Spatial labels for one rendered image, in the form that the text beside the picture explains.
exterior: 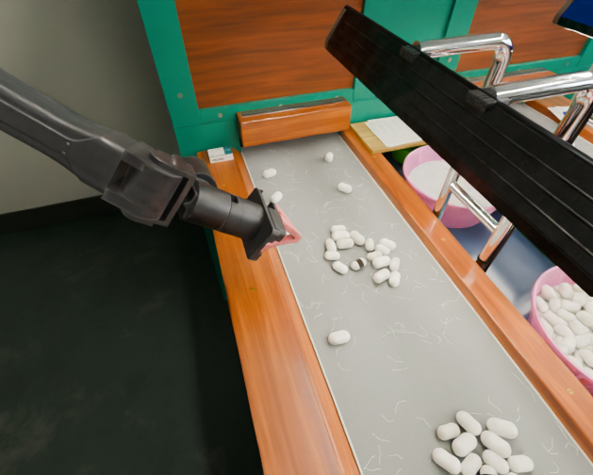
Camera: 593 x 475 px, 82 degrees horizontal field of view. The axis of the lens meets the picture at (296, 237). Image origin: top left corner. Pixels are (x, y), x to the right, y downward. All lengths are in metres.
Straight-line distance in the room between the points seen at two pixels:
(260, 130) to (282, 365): 0.58
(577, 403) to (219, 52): 0.92
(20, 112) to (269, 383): 0.45
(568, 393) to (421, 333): 0.21
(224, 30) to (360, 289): 0.63
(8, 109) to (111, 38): 1.27
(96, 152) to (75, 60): 1.33
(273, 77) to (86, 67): 1.00
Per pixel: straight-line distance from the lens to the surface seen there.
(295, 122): 0.93
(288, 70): 0.95
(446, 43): 0.58
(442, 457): 0.56
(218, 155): 0.92
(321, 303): 0.63
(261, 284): 0.63
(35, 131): 0.46
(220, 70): 0.91
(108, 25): 1.70
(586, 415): 0.67
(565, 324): 0.79
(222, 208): 0.46
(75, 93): 1.81
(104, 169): 0.44
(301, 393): 0.54
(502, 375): 0.66
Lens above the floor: 1.28
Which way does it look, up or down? 47 degrees down
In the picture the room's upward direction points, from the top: straight up
